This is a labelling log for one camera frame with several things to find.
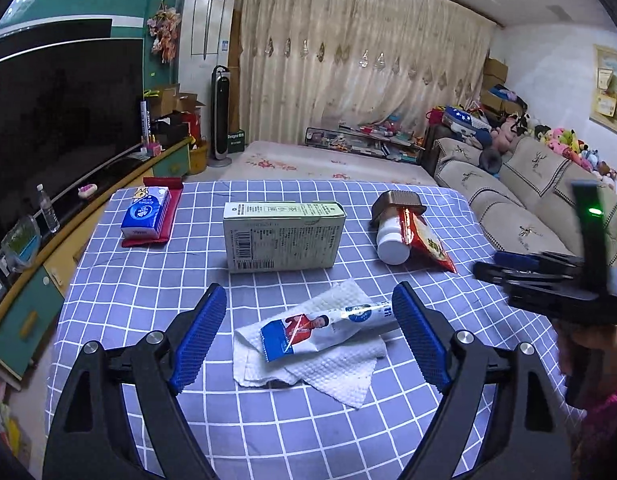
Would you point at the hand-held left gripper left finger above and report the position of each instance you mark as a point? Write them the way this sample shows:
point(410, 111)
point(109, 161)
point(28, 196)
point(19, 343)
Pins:
point(198, 340)

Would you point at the person's right hand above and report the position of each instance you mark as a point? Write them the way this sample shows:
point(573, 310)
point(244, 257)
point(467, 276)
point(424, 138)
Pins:
point(606, 350)

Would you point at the black box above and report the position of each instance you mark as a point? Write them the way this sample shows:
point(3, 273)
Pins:
point(168, 130)

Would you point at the green and yellow tv cabinet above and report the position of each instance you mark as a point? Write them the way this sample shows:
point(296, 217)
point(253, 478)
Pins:
point(18, 320)

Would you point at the white standing air conditioner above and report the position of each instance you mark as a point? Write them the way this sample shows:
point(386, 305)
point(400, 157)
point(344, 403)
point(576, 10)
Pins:
point(203, 60)

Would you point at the beige patterned curtain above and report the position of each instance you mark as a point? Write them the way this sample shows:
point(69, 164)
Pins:
point(363, 35)

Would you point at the large black television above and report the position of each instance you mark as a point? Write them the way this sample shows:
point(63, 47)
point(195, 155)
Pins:
point(63, 125)

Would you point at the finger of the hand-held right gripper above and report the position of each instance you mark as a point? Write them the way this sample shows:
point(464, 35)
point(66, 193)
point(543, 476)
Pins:
point(513, 259)
point(493, 275)

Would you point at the framed wall picture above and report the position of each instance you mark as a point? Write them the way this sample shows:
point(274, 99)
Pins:
point(613, 100)

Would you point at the glass low table with clutter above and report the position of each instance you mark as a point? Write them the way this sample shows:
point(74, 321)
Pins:
point(338, 137)

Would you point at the red snack packet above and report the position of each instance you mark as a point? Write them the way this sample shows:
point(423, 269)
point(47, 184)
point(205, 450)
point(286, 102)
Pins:
point(428, 245)

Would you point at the red bag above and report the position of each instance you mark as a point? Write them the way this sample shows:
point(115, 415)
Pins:
point(191, 127)

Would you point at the beige sofa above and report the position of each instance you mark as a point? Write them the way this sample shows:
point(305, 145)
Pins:
point(518, 210)

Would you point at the pile of books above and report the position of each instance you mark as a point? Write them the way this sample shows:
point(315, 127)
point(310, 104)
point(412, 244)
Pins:
point(3, 420)

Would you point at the clear water bottle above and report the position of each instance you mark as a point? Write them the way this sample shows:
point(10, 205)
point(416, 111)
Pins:
point(48, 210)

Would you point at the yellow bucket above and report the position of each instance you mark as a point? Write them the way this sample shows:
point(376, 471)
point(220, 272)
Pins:
point(198, 160)

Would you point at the open cardboard box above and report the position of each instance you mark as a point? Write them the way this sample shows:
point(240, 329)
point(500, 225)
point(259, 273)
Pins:
point(168, 97)

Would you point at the blue tissue pack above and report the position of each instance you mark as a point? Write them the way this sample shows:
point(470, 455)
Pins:
point(146, 212)

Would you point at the small pink box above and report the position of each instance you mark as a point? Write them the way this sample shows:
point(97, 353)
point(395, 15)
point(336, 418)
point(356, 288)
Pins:
point(154, 149)

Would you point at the artificial flower bunch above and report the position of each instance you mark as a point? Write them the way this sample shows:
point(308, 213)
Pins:
point(164, 35)

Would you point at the pale green cardboard box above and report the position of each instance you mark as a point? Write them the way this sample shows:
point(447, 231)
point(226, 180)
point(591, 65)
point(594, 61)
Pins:
point(283, 242)

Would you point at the white paper towel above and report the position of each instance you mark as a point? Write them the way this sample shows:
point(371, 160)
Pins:
point(338, 375)

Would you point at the blue starred bag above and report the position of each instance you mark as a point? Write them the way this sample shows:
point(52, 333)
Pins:
point(463, 117)

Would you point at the pink toy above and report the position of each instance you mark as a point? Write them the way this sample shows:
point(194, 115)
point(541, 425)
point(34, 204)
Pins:
point(87, 191)

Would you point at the blue checked tablecloth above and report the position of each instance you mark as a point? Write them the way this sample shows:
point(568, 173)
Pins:
point(308, 435)

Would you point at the black monitor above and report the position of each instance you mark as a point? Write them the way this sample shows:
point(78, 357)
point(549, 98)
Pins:
point(53, 30)

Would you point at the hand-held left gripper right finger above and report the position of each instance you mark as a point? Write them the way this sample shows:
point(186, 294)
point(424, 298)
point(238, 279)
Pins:
point(418, 340)

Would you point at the white bottle with brown cap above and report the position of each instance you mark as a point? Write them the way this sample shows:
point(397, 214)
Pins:
point(391, 240)

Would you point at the white shuttlecock tube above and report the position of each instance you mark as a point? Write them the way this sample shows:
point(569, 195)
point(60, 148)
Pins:
point(146, 120)

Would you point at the white toothpaste tube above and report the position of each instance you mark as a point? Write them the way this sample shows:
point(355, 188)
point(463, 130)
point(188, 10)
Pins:
point(313, 330)

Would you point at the pile of plush toys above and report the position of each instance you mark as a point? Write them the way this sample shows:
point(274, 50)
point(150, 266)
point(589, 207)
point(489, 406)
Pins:
point(568, 142)

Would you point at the glass bowl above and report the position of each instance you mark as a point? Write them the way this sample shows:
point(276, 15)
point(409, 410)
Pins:
point(21, 245)

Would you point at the black tower fan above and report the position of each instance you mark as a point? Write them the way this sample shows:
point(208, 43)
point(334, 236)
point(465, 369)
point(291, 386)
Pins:
point(220, 110)

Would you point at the person's right forearm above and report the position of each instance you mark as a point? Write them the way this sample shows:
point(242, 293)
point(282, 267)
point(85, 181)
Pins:
point(611, 435)

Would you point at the red flat pouch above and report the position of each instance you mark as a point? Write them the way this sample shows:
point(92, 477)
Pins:
point(171, 210)

